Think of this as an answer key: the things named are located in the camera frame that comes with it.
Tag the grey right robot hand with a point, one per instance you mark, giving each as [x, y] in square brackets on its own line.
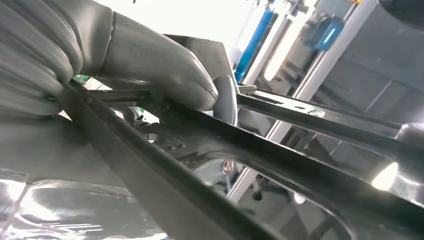
[149, 59]

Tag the blue cylinder pole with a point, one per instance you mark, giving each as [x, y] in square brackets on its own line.
[255, 43]

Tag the blue box device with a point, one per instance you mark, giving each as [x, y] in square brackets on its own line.
[326, 33]

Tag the dark round robot head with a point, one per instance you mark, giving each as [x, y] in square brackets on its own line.
[407, 11]

